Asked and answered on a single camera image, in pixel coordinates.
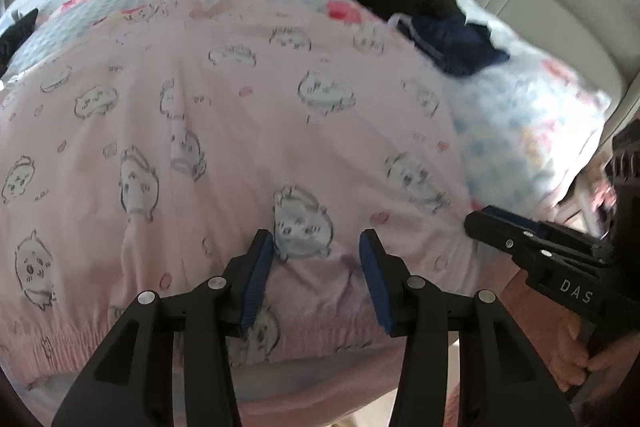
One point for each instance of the small black garment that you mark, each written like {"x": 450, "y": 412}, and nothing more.
{"x": 17, "y": 39}

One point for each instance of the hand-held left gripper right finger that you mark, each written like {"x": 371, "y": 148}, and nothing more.
{"x": 372, "y": 277}

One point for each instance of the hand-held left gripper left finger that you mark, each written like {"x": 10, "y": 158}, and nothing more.
{"x": 260, "y": 277}

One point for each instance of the pink printed pants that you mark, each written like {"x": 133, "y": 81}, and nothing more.
{"x": 225, "y": 132}

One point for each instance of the navy shorts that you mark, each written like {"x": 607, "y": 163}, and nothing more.
{"x": 460, "y": 47}

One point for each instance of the person's right hand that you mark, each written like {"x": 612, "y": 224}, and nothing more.
{"x": 565, "y": 352}

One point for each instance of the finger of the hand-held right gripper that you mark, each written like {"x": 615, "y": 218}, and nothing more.
{"x": 500, "y": 234}
{"x": 520, "y": 219}

